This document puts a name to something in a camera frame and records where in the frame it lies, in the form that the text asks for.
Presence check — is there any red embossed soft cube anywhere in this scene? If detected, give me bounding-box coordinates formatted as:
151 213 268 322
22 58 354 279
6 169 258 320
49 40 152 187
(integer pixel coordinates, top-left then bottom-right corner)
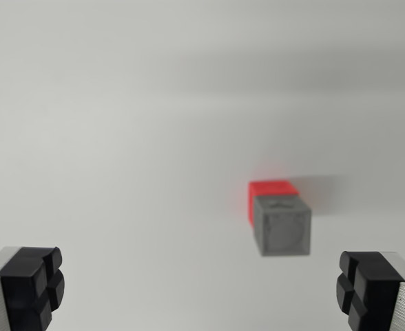
247 179 299 226

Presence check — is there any grey embossed soft cube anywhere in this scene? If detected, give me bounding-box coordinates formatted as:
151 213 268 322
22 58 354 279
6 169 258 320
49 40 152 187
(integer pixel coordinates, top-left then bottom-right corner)
252 195 312 258

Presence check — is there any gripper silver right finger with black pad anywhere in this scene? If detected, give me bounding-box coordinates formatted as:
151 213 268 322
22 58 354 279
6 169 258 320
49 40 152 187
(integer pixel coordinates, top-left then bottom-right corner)
335 250 405 331

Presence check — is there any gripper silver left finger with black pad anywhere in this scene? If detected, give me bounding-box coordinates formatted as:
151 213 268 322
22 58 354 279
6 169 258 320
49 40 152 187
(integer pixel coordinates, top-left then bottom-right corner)
0 245 66 331

